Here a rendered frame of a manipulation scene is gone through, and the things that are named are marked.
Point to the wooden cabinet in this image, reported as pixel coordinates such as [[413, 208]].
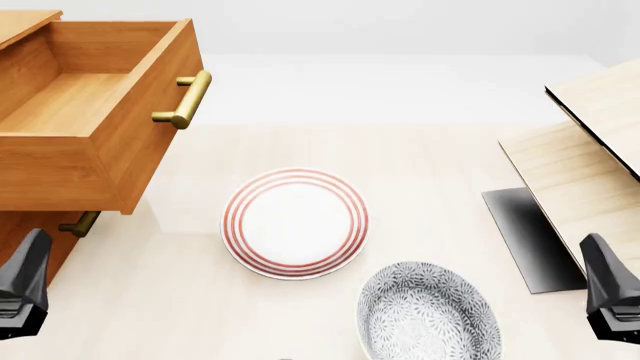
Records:
[[22, 24]]

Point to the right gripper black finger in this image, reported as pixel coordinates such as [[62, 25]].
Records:
[[607, 273]]

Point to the white plate with red rings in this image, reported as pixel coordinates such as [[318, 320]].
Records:
[[295, 223]]

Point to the pale wood board, black edge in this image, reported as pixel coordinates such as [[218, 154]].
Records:
[[607, 101]]

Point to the closed wooden drawer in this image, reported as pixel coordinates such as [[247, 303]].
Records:
[[30, 225]]

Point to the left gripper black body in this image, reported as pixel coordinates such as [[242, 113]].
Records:
[[22, 318]]

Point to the grey patterned bowl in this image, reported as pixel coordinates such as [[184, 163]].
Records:
[[425, 315]]

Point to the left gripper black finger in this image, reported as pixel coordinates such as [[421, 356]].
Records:
[[32, 262]]

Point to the open wooden drawer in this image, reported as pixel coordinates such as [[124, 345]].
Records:
[[75, 108]]

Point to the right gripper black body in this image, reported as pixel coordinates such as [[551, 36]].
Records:
[[617, 326]]

